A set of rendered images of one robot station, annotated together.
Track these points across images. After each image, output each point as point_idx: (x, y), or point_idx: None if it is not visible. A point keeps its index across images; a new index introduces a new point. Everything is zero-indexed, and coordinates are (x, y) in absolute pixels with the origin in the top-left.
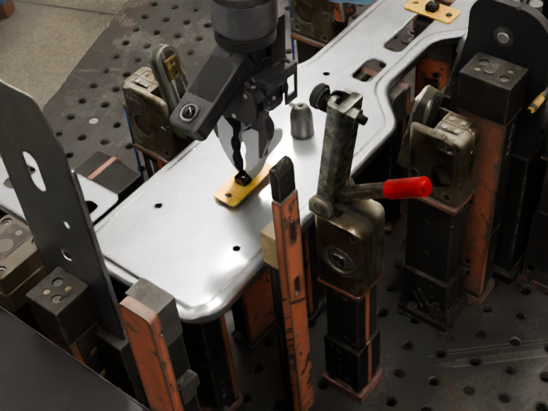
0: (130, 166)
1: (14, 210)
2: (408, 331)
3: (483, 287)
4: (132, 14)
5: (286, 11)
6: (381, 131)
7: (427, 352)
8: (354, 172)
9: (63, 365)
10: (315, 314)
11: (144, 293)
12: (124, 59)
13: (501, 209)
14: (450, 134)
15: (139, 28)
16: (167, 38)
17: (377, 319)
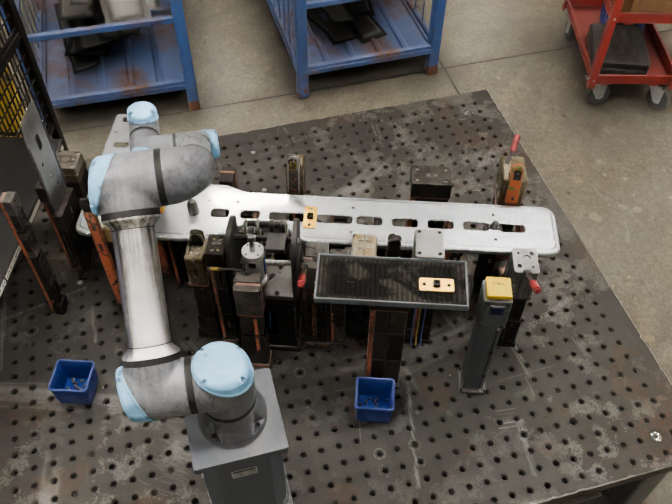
0: None
1: (102, 153)
2: (193, 322)
3: (226, 336)
4: (339, 121)
5: (386, 176)
6: (206, 235)
7: (184, 334)
8: (177, 238)
9: (29, 204)
10: (181, 285)
11: (9, 195)
12: (302, 138)
13: (228, 307)
14: (187, 251)
15: (330, 130)
16: (329, 144)
17: (193, 309)
